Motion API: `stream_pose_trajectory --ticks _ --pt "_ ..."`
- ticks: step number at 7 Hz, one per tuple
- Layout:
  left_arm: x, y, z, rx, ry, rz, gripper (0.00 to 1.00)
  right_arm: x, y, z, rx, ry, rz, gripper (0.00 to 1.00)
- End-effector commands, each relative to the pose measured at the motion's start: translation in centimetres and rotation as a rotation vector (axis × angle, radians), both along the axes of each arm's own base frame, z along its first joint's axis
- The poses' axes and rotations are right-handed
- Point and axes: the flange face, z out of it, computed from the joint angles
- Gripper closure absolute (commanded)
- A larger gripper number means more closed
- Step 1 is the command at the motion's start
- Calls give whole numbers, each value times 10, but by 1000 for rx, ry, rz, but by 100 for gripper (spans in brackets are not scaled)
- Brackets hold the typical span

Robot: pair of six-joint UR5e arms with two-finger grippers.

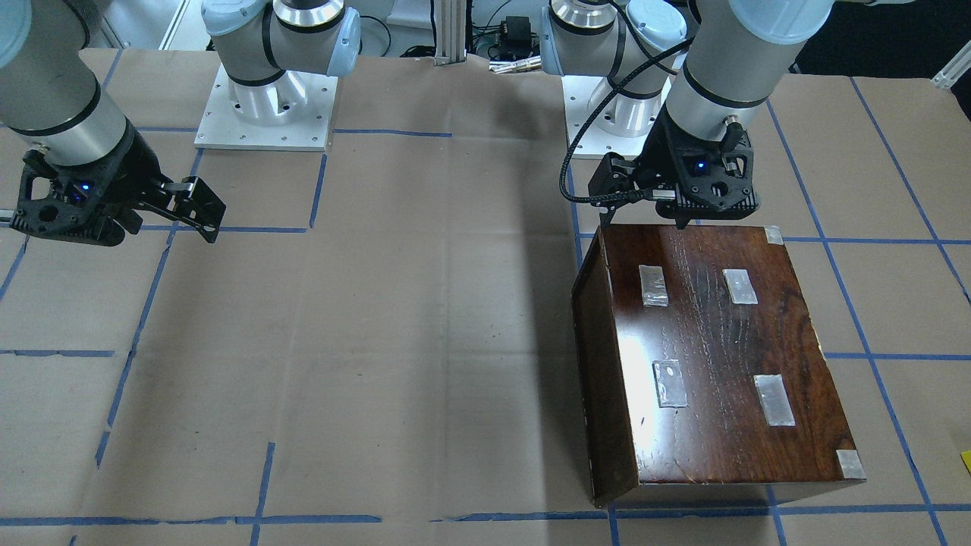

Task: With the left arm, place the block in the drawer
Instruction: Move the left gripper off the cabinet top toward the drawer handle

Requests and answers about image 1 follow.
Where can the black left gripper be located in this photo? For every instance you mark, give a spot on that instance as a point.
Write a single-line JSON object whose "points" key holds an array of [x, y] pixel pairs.
{"points": [[661, 158]]}

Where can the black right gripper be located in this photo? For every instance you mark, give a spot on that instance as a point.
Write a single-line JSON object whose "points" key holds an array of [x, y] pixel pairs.
{"points": [[130, 176]]}

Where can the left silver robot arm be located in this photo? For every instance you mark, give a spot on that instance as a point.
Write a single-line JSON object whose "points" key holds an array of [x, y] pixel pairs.
{"points": [[690, 94]]}

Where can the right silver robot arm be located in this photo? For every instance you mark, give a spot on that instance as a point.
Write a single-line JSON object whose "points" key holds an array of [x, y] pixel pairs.
{"points": [[57, 105]]}

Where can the dark wooden drawer cabinet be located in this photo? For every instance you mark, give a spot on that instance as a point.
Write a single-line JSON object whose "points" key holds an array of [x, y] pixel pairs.
{"points": [[703, 379]]}

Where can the black power adapter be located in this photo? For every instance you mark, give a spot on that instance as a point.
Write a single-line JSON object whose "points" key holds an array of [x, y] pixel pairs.
{"points": [[515, 32]]}

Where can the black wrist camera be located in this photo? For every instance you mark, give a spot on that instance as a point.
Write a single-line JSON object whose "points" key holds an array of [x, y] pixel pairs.
{"points": [[613, 184]]}

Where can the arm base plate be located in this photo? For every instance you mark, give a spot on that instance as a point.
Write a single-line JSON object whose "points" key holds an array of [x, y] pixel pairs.
{"points": [[621, 127], [291, 114]]}

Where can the aluminium frame post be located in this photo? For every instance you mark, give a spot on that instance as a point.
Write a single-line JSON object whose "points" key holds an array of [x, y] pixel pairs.
{"points": [[450, 21]]}

